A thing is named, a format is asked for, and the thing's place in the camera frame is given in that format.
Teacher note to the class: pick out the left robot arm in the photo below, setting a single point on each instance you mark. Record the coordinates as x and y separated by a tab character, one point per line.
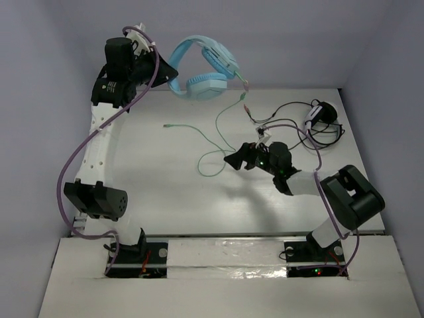
130	62

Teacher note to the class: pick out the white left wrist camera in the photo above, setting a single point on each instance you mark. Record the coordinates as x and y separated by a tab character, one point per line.
140	34

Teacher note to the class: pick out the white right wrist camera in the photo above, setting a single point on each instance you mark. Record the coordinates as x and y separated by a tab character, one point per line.
263	136

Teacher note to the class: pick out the white front cover panel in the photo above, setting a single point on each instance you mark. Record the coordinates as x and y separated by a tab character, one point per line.
234	259

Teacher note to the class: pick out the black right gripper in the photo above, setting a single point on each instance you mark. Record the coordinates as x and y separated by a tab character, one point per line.
245	154

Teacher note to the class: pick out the white black headphones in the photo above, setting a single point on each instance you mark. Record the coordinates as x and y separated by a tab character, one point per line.
326	113

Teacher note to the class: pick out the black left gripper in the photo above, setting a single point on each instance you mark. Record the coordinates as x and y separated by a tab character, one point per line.
152	69

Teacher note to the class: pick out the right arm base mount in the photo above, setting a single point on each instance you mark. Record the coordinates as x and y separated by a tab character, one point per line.
306	259

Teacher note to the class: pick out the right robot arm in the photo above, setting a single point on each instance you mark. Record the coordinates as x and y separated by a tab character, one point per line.
349	198

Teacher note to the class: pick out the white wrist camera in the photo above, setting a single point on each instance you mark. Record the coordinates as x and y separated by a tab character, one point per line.
263	136
140	34

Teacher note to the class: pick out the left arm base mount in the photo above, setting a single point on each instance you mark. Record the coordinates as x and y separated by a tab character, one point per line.
146	259

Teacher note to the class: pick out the aluminium side rail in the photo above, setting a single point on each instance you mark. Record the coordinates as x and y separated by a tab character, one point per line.
79	221

